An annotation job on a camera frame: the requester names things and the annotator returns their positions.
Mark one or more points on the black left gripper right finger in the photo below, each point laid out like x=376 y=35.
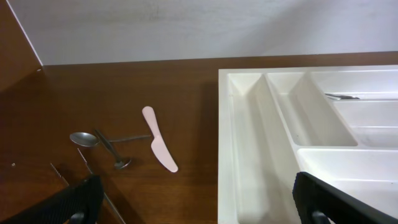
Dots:
x=319 y=202

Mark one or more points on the small steel teaspoon left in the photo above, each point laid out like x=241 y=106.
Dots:
x=89 y=140

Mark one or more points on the pink plastic knife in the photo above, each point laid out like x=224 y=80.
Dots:
x=158 y=145

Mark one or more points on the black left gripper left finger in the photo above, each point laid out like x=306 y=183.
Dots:
x=79 y=203

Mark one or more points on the white plastic cutlery tray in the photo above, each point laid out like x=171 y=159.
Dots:
x=276 y=122

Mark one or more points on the small dark steel spoon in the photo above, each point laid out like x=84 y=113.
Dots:
x=121 y=162

